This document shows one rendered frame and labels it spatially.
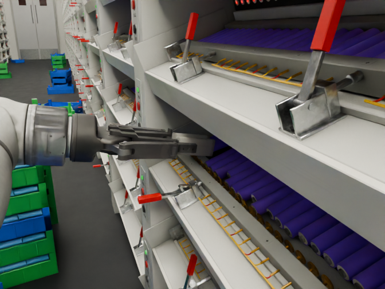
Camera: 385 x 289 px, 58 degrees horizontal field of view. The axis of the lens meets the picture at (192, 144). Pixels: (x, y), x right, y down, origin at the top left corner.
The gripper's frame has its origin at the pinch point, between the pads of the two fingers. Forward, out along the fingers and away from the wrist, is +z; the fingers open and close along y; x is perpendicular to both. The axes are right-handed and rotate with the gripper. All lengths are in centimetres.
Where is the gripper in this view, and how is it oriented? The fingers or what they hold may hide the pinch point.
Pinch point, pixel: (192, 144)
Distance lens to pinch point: 60.5
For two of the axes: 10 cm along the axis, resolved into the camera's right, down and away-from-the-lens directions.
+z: 9.3, 0.6, 3.6
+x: 1.6, -9.5, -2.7
